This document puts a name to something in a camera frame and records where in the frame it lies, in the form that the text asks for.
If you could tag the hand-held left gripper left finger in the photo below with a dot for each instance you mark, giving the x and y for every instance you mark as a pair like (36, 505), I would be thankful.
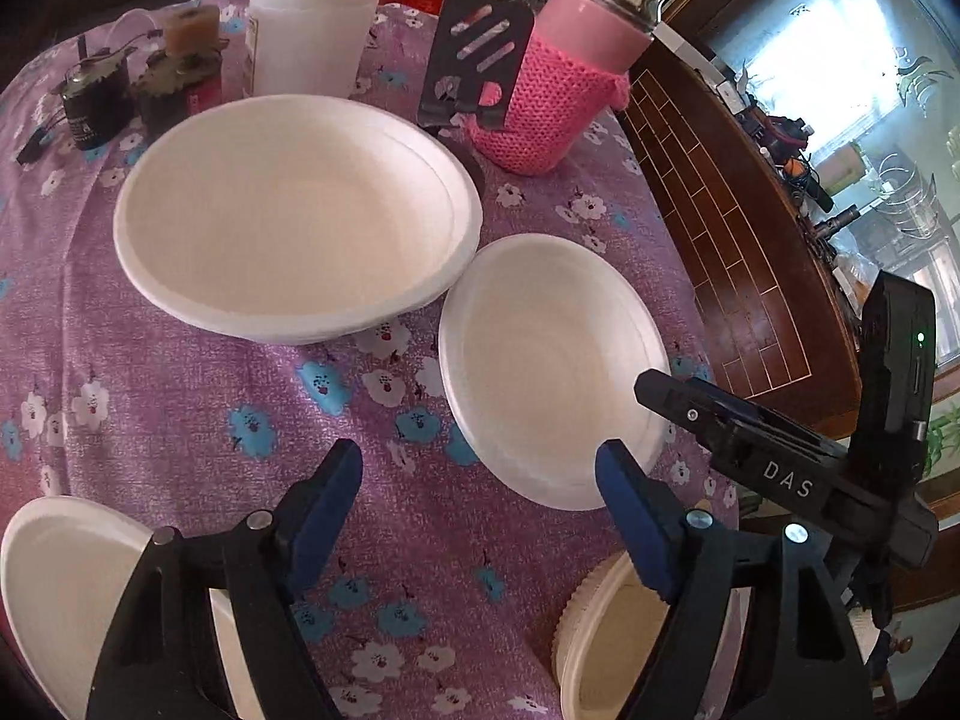
(330, 510)

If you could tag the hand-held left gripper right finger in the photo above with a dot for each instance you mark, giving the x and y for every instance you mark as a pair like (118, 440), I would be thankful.
(637, 517)

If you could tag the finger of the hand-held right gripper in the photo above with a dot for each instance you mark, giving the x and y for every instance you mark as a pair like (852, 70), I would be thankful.
(697, 405)

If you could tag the cream ribbed plastic bowl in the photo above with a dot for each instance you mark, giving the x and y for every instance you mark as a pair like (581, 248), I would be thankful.
(607, 660)

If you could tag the large white foam bowl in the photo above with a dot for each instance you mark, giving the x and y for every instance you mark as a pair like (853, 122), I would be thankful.
(292, 217)

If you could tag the purple floral tablecloth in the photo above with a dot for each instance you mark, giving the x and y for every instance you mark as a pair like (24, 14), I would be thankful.
(187, 405)

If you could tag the pink thermos with knit sleeve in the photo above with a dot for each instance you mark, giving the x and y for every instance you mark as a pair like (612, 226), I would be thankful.
(559, 82)

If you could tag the black slotted spatula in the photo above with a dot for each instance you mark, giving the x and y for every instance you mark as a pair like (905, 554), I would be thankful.
(472, 52)

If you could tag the black cylindrical motor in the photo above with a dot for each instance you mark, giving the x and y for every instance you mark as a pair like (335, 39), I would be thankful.
(94, 109)

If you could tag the dark jar with cork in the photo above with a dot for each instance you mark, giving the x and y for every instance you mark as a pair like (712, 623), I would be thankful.
(184, 67)

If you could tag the small black plug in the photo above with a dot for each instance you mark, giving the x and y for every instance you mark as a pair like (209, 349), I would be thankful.
(34, 148)

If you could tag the white plastic jar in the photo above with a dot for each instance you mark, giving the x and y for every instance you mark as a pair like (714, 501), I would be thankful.
(307, 22)

